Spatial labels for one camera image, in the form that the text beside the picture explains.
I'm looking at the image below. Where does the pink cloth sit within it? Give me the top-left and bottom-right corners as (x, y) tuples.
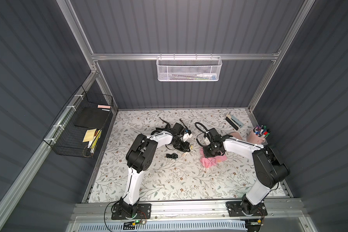
(200, 148), (228, 168)

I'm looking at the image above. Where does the green dial watch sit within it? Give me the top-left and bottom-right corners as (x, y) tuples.
(166, 153), (178, 160)

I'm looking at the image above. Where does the beige strap watch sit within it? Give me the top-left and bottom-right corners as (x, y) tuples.
(182, 145), (193, 157)

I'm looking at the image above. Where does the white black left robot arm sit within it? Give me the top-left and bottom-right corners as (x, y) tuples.
(118, 122), (192, 218)

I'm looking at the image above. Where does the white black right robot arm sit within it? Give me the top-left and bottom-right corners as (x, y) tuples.
(196, 128), (290, 216)

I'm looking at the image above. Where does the pink case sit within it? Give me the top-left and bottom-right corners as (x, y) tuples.
(230, 132), (243, 141)

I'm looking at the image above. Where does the pink pen cup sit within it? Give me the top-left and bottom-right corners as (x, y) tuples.
(246, 130), (265, 145)

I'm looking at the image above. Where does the coloured markers bunch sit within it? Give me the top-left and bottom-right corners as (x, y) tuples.
(253, 125), (270, 138)

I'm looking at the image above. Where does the black notebook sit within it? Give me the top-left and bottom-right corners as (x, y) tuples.
(74, 107), (110, 129)

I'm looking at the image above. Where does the yellow sticky note pad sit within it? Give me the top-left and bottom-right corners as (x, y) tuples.
(83, 129), (99, 143)

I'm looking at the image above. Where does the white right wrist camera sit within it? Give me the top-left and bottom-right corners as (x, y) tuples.
(204, 137), (210, 146)

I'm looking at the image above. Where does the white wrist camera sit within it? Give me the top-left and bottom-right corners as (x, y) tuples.
(204, 137), (210, 146)
(182, 131), (192, 142)

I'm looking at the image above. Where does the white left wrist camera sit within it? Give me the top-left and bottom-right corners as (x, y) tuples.
(182, 131), (192, 142)

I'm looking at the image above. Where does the white wire basket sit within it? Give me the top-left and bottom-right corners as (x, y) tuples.
(156, 56), (222, 82)

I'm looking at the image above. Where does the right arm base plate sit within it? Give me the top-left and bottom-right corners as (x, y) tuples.
(226, 201), (268, 217)

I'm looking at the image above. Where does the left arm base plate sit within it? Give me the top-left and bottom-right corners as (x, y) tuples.
(111, 203), (152, 220)

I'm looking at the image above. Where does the black wire basket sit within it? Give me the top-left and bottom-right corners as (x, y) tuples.
(43, 87), (114, 158)

